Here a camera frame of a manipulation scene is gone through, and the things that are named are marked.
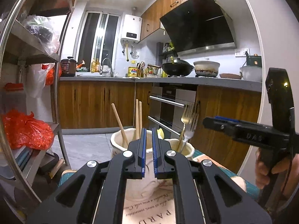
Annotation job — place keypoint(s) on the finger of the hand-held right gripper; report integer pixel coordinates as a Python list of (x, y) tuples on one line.
[(224, 119)]

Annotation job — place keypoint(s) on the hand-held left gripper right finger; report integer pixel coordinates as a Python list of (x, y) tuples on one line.
[(156, 154)]

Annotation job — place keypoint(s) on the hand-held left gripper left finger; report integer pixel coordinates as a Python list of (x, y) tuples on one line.
[(142, 154)]

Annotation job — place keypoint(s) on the tall floral ceramic jar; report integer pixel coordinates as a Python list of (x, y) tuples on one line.
[(116, 144)]

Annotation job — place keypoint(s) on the short floral ceramic jar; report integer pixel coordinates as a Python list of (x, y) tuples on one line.
[(186, 150)]

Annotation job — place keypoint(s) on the metal fork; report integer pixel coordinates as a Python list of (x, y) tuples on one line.
[(186, 116)]

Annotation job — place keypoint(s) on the wooden chopstick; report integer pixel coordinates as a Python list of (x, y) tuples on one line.
[(119, 123)]

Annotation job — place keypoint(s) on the person's right hand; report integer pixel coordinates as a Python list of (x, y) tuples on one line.
[(262, 172)]

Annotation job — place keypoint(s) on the grey kitchen countertop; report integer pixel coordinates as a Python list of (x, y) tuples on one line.
[(222, 82)]

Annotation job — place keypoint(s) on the white bowl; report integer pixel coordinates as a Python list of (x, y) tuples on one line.
[(252, 74)]

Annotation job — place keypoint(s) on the brown shallow dish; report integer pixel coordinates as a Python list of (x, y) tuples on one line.
[(230, 75)]

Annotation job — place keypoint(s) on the dark green container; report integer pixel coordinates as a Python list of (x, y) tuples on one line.
[(254, 60)]

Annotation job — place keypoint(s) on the patterned table mat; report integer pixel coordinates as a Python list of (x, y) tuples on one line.
[(149, 203)]

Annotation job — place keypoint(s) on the white ceramic pot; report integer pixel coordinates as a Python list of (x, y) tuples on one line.
[(206, 68)]

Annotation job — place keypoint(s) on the built-in steel oven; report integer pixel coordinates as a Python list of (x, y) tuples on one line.
[(170, 93)]

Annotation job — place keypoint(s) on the black wok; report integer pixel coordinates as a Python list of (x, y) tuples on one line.
[(178, 67)]

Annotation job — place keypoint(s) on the wooden base cabinets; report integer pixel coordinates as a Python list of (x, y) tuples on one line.
[(93, 105)]

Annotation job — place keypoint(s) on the condiment bottles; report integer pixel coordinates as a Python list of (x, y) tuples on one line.
[(153, 72)]

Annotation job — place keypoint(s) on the knife and scissors holder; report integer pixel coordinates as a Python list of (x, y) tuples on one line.
[(141, 70)]

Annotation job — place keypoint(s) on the wooden rolling pin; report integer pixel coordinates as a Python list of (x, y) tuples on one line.
[(57, 168)]

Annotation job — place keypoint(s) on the black spice rack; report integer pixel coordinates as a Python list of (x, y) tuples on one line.
[(165, 50)]

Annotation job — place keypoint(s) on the black range hood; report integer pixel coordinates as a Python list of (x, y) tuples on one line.
[(198, 25)]

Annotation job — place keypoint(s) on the chrome sink faucet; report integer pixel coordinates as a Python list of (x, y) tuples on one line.
[(106, 61)]

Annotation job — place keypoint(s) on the amber glass bottles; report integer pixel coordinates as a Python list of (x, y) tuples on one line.
[(95, 66)]

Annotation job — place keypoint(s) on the steel shelf rack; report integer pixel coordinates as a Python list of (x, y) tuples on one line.
[(56, 98)]

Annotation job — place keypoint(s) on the yellow gas pipe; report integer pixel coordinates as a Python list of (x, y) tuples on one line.
[(127, 51)]

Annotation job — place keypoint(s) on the electric pressure cooker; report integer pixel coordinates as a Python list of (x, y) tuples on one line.
[(68, 67)]

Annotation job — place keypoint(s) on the crumpled red plastic bag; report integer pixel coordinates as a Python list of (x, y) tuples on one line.
[(25, 130)]

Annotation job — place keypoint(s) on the stack of books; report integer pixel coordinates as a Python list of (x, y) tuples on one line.
[(23, 157)]

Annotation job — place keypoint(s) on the hanging red plastic bag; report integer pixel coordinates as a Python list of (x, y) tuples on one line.
[(50, 74)]

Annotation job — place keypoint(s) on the kitchen window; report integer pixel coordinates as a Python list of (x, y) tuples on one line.
[(98, 39)]

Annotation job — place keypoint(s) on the white water heater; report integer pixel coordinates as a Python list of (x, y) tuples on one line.
[(131, 28)]

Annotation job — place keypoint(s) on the white plastic bag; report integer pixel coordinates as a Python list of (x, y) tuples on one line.
[(36, 81)]

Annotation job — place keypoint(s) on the red-lid plastic container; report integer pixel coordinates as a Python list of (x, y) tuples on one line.
[(14, 95)]

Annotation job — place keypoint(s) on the clear plastic bag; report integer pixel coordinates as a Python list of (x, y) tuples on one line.
[(44, 35)]

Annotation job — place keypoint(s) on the white wall socket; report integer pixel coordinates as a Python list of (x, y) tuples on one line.
[(241, 52)]

